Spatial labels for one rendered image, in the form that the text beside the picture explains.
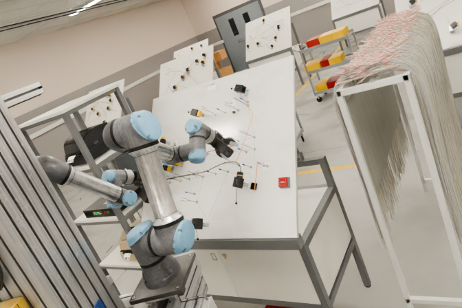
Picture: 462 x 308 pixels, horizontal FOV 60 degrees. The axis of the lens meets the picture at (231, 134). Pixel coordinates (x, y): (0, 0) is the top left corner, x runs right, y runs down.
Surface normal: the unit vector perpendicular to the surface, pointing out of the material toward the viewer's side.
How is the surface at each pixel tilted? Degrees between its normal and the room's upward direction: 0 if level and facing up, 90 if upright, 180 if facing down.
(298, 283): 90
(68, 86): 90
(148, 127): 83
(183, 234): 97
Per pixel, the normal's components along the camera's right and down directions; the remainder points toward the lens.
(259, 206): -0.60, -0.26
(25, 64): 0.81, -0.18
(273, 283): -0.47, 0.44
